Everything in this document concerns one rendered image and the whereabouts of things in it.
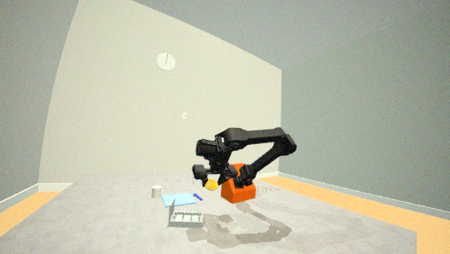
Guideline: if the white dish rack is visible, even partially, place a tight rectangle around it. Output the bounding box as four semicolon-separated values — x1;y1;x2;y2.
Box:
168;197;203;228

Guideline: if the yellow plate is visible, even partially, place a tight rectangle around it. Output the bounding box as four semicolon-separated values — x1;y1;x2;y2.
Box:
205;179;218;190

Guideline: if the light blue mat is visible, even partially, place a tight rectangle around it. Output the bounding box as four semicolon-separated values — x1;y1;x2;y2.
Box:
161;193;196;207

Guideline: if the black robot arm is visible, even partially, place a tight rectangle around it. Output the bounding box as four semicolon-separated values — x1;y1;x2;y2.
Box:
195;127;297;189

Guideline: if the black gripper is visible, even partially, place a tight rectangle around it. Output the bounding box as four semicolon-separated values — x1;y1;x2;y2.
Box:
192;157;239;188

